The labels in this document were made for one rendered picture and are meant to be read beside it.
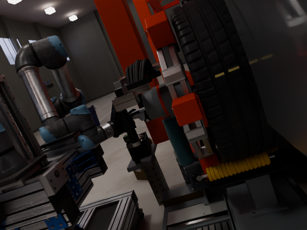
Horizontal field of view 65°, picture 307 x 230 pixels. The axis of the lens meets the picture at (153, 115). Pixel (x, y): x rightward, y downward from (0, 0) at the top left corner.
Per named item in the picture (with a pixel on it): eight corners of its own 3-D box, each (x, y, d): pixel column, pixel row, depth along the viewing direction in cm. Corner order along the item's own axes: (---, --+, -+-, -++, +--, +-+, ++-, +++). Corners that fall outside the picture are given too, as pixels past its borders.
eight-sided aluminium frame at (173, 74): (221, 175, 83) (163, 19, 72) (203, 180, 84) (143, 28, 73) (206, 127, 135) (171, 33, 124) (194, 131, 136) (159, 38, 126)
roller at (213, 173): (278, 164, 92) (274, 151, 91) (204, 185, 98) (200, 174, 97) (273, 158, 98) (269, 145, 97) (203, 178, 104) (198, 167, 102)
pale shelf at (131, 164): (151, 164, 155) (150, 160, 155) (128, 172, 159) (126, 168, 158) (158, 141, 197) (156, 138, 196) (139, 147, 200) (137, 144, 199)
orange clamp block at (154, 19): (176, 42, 82) (167, 18, 75) (155, 50, 83) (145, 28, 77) (172, 31, 86) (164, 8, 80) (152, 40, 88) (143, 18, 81)
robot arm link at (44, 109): (0, 46, 107) (41, 141, 96) (25, 38, 111) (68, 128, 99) (11, 60, 118) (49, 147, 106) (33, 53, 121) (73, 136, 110)
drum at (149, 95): (198, 108, 98) (186, 75, 95) (150, 125, 102) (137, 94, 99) (196, 101, 112) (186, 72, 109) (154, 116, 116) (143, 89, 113)
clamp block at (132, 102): (138, 104, 88) (132, 90, 86) (116, 112, 89) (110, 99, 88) (140, 101, 92) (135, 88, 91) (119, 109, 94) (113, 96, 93)
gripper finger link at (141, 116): (151, 116, 121) (134, 123, 120) (147, 105, 120) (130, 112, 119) (152, 117, 118) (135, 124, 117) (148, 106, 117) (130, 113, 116)
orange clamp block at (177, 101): (201, 111, 78) (204, 118, 69) (178, 119, 80) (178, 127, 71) (194, 91, 77) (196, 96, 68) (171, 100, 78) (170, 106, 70)
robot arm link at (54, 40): (61, 105, 158) (25, 38, 112) (82, 96, 162) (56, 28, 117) (67, 119, 152) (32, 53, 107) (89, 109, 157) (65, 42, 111)
